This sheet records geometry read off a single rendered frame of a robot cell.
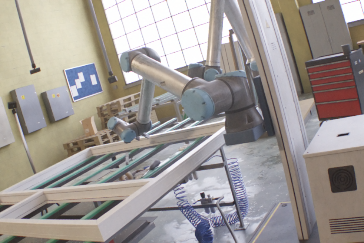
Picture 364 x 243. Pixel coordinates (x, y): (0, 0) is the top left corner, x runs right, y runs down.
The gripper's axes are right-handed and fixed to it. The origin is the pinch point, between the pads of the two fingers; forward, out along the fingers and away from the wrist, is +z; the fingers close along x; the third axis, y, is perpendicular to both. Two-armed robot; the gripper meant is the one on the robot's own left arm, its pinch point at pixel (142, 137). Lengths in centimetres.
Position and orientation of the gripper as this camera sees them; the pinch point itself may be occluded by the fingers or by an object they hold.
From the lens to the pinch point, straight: 279.5
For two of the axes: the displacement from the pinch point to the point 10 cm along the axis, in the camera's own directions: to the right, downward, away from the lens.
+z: 5.5, 3.1, 7.7
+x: -8.3, 1.7, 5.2
